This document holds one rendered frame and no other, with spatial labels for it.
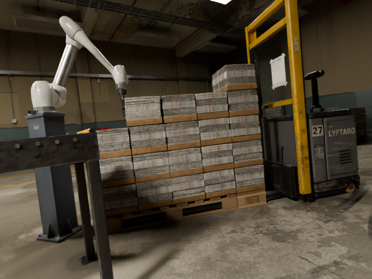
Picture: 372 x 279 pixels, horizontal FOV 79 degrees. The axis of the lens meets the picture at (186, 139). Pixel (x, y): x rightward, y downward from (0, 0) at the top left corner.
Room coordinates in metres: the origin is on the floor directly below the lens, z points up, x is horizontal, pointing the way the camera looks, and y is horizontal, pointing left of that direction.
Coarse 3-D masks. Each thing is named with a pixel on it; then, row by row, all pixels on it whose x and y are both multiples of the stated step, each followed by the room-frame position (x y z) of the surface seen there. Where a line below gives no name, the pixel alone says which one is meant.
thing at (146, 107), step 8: (144, 96) 1.82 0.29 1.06; (152, 96) 1.83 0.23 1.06; (128, 104) 1.79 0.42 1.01; (136, 104) 1.81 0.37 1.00; (144, 104) 1.82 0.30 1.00; (152, 104) 1.83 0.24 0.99; (160, 104) 1.84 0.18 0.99; (128, 112) 1.80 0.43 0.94; (136, 112) 1.81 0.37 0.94; (144, 112) 1.82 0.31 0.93; (152, 112) 1.83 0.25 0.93; (160, 112) 1.84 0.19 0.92; (128, 120) 1.79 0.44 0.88
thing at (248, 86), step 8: (224, 88) 2.05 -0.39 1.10; (232, 88) 1.99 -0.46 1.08; (240, 88) 2.01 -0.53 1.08; (248, 88) 2.03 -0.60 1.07; (232, 112) 1.99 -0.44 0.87; (240, 112) 2.01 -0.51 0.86; (248, 112) 2.02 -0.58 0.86; (256, 112) 2.04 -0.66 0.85; (240, 136) 2.00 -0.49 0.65; (248, 136) 2.02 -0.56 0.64; (256, 136) 2.03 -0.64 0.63; (256, 160) 2.03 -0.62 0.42; (264, 184) 2.04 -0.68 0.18; (240, 192) 1.99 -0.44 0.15
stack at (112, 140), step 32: (128, 128) 2.01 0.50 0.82; (160, 128) 1.85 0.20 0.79; (192, 128) 1.91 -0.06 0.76; (224, 128) 1.98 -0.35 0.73; (128, 160) 1.79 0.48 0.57; (160, 160) 1.84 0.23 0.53; (192, 160) 1.90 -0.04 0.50; (224, 160) 1.96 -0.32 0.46; (128, 192) 1.79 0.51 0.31; (160, 192) 1.84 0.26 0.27; (192, 192) 1.90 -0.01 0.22
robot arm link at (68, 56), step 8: (72, 40) 2.01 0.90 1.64; (72, 48) 2.03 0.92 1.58; (80, 48) 2.09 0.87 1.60; (64, 56) 2.02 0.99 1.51; (72, 56) 2.04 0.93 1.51; (64, 64) 2.01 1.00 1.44; (72, 64) 2.06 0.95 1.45; (56, 72) 2.02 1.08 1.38; (64, 72) 2.02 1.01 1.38; (56, 80) 2.00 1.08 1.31; (64, 80) 2.03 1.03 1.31; (56, 88) 1.98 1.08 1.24; (64, 88) 2.04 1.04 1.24; (64, 96) 2.05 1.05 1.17; (56, 104) 1.97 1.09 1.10; (64, 104) 2.11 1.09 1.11
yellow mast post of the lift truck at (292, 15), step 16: (288, 0) 1.92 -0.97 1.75; (288, 16) 1.93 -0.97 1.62; (288, 32) 1.94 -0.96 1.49; (288, 48) 1.96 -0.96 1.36; (304, 112) 1.93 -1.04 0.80; (304, 128) 1.93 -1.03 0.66; (304, 144) 1.93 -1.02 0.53; (304, 160) 1.92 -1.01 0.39; (304, 176) 1.92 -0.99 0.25; (304, 192) 1.92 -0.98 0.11
